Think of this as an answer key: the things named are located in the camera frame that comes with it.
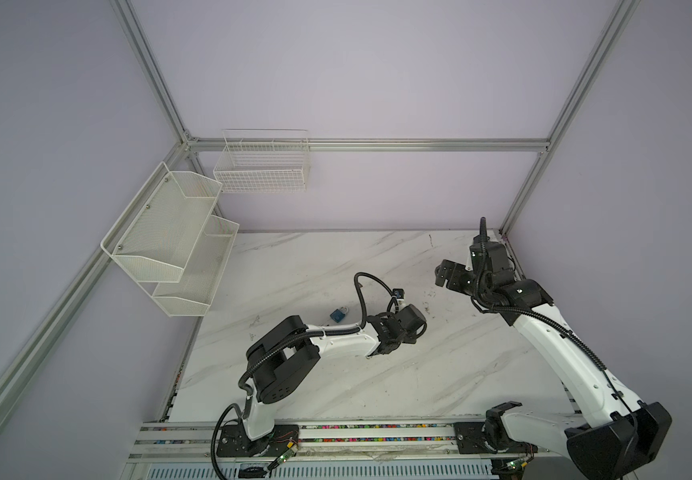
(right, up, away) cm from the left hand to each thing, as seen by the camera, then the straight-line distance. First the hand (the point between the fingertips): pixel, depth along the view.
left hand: (406, 326), depth 88 cm
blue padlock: (-21, +2, +8) cm, 22 cm away
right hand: (+9, +17, -10) cm, 22 cm away
